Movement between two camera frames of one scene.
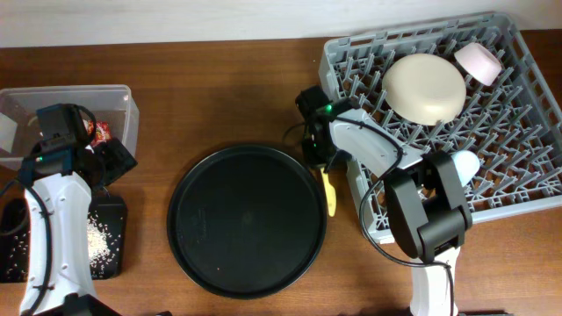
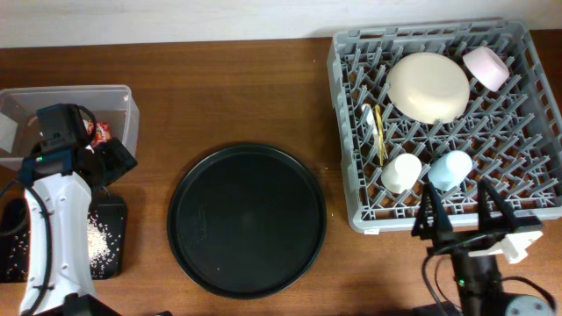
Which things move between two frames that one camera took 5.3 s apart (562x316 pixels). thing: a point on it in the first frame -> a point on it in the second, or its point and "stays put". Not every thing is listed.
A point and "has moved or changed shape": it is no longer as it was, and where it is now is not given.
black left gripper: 119,160 stays put
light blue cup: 466,163 has moved or changed shape
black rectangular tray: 107,219 stays put
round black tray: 246,221 stays put
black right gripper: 306,144 -> 463,243
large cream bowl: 423,89 stays put
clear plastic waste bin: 114,104 stays put
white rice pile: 102,244 stays put
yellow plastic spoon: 330,193 has moved or changed shape
